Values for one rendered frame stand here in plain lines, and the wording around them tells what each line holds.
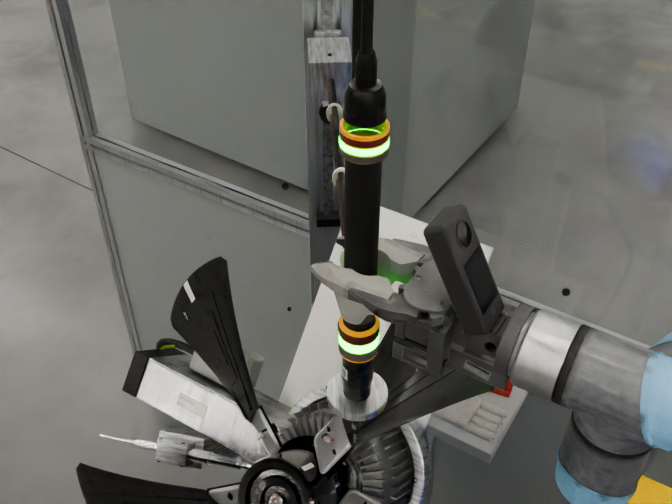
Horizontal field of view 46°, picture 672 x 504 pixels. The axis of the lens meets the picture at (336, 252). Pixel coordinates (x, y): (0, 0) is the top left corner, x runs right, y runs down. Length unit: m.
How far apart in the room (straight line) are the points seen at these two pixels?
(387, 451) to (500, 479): 0.95
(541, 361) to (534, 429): 1.26
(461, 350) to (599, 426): 0.14
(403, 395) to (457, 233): 0.42
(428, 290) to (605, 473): 0.23
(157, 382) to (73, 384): 1.58
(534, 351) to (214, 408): 0.75
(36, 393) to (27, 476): 0.34
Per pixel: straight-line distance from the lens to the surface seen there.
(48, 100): 4.62
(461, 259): 0.69
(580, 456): 0.77
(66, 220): 3.69
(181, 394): 1.38
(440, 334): 0.73
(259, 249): 2.05
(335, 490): 1.16
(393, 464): 1.26
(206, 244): 2.18
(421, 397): 1.04
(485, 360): 0.76
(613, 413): 0.71
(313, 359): 1.38
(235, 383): 1.18
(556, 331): 0.71
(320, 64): 1.30
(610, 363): 0.71
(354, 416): 0.90
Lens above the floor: 2.18
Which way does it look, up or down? 41 degrees down
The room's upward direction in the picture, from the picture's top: straight up
